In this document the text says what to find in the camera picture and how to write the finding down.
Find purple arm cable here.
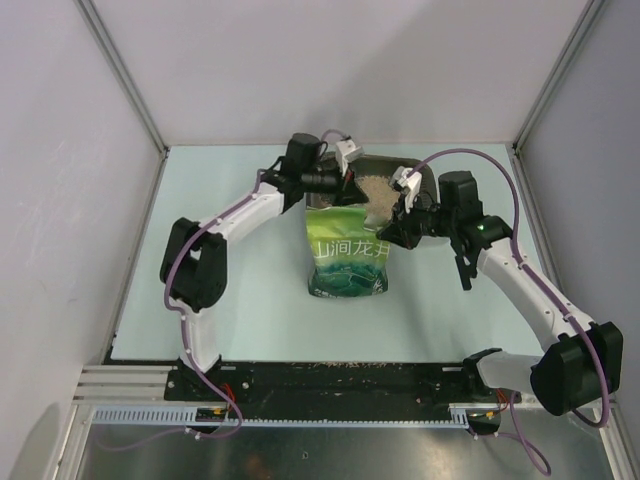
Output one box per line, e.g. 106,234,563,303
163,128,354,441
397,147,614,476

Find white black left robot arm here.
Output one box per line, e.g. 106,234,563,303
160,133,367,400

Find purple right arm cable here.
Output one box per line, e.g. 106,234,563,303
397,147,614,476

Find aluminium frame rail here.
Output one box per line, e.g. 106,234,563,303
73,365,172,405

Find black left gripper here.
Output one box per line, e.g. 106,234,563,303
302,159,369,210

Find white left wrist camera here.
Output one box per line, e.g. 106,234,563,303
335,138,363,176

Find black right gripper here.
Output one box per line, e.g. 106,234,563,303
377,191,456,250

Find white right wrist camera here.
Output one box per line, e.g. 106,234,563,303
389,166,422,213

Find white slotted cable duct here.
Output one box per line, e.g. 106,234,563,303
93,404,497,428

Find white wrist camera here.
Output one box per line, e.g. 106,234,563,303
389,166,422,213
335,138,363,176

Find green litter bag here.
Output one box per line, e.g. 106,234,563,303
305,207,391,298

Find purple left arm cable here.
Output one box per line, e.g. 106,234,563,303
163,128,354,441

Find dark grey litter box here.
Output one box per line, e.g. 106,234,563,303
304,153,449,246

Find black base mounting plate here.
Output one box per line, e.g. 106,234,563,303
165,360,509,405

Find black bag clip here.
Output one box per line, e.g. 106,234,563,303
450,235,483,291

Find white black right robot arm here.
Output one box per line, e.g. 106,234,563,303
377,167,623,416

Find beige cat litter pile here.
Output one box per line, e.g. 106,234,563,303
356,175,399,220

